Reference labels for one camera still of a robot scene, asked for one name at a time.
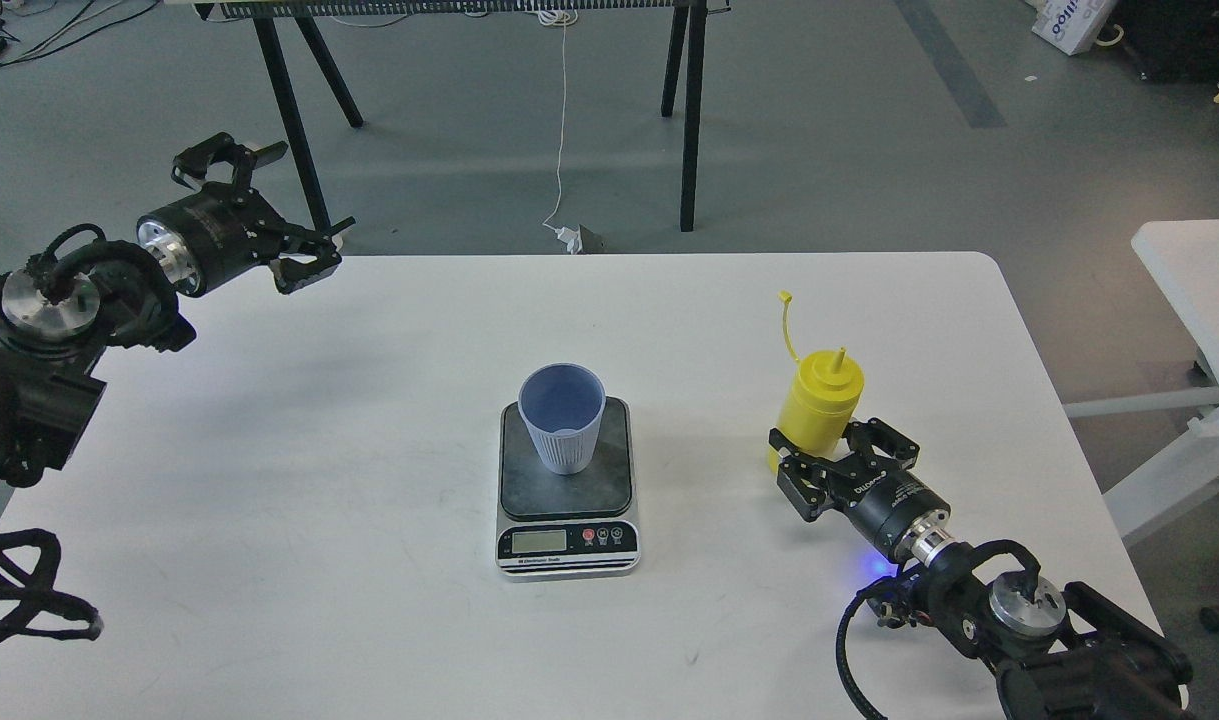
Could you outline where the white cardboard box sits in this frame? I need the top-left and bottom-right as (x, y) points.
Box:
(1031, 0), (1118, 56)

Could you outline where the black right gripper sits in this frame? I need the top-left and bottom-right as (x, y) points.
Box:
(768, 418), (951, 564)

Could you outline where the white cable with charger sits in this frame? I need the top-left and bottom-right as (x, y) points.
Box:
(538, 9), (584, 255)

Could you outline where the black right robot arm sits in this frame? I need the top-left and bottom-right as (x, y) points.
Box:
(768, 418), (1193, 719)

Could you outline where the blue plastic cup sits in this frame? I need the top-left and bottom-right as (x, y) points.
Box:
(518, 363), (606, 475)

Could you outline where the black trestle table background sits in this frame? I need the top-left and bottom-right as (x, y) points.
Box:
(176, 1), (734, 231)

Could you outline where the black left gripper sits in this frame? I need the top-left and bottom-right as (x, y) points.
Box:
(135, 132), (356, 298)

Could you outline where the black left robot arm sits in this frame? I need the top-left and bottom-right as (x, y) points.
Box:
(0, 132), (354, 643)

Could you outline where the yellow squeeze bottle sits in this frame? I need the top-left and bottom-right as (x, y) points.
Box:
(775, 290), (865, 459)

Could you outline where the digital kitchen scale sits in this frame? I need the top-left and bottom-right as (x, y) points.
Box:
(494, 397), (642, 582)

